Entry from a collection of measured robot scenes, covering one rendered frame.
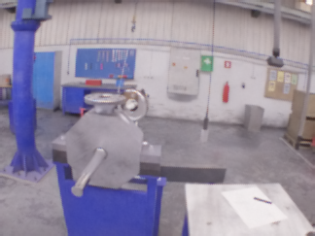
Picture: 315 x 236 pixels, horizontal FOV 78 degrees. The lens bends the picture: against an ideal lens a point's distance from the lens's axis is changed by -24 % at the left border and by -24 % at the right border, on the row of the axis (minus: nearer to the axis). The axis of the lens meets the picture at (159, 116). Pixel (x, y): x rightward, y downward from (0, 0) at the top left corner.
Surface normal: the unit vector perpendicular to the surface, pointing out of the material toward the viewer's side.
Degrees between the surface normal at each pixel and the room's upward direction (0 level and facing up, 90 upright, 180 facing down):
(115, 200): 90
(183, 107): 90
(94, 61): 90
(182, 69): 90
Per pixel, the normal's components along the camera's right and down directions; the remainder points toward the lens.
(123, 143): -0.04, 0.24
